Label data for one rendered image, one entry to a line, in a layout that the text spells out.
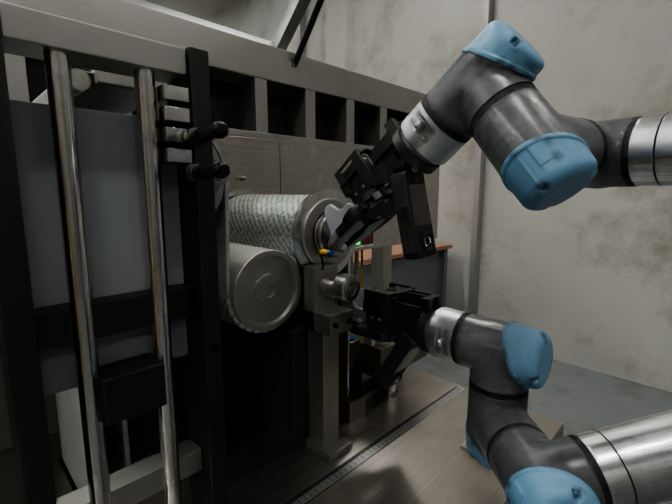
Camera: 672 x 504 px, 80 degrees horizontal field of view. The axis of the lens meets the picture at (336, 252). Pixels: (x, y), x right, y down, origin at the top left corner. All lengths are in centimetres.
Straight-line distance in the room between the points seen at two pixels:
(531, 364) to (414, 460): 27
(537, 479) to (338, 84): 100
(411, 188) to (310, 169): 58
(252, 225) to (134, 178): 35
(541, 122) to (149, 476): 49
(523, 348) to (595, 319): 299
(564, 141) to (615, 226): 298
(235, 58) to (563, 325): 314
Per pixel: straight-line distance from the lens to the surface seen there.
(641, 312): 345
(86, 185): 38
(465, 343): 57
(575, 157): 42
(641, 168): 52
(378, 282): 161
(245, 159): 95
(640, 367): 356
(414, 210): 52
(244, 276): 57
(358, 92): 124
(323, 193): 65
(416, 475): 69
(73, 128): 36
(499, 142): 44
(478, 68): 47
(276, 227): 66
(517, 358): 54
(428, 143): 49
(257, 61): 102
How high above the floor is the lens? 132
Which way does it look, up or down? 9 degrees down
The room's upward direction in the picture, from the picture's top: straight up
